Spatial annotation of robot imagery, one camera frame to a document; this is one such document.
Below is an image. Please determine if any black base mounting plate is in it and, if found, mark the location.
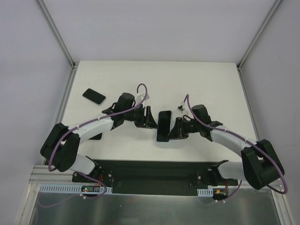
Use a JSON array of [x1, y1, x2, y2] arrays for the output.
[[72, 160, 238, 195]]

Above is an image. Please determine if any gold framed black smartphone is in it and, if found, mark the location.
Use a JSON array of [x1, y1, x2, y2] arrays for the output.
[[156, 110, 172, 142]]

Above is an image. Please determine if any aluminium frame rail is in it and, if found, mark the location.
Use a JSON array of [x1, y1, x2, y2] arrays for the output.
[[29, 165, 74, 184]]

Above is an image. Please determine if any right white cable duct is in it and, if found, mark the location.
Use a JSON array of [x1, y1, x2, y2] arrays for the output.
[[197, 187, 214, 197]]

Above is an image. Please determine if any left white cable duct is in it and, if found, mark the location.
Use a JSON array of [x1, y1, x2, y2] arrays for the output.
[[39, 184, 113, 195]]

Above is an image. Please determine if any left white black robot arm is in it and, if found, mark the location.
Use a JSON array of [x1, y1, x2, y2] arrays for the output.
[[40, 93, 158, 182]]

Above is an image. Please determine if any white cable duct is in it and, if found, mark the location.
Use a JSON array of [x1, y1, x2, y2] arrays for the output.
[[39, 184, 113, 195], [197, 187, 214, 197]]

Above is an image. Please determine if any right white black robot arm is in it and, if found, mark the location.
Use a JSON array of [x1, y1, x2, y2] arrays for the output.
[[167, 105, 285, 190]]

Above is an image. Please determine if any left aluminium corner post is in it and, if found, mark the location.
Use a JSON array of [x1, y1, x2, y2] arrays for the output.
[[35, 0, 78, 68]]

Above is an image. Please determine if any right aluminium corner post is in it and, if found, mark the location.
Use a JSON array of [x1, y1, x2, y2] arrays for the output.
[[236, 0, 285, 70]]

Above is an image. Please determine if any aluminium corner post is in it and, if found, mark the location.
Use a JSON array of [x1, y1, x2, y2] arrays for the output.
[[35, 0, 78, 68], [236, 0, 285, 70]]

